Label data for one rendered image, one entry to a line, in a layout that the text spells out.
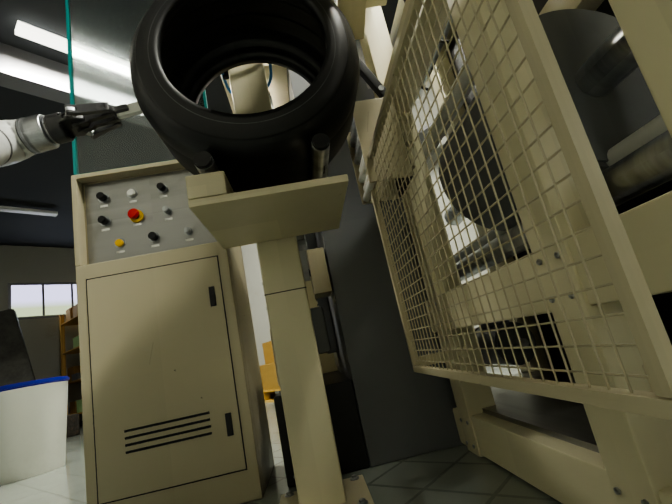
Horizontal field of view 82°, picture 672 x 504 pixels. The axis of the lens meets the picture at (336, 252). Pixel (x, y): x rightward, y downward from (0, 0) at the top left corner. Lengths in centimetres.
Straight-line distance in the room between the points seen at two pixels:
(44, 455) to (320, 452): 277
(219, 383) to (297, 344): 39
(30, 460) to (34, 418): 27
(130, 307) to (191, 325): 23
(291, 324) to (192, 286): 47
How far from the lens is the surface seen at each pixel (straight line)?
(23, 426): 370
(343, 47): 111
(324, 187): 93
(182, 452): 153
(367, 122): 137
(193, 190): 95
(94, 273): 168
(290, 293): 122
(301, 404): 121
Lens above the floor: 42
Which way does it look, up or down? 14 degrees up
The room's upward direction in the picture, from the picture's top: 12 degrees counter-clockwise
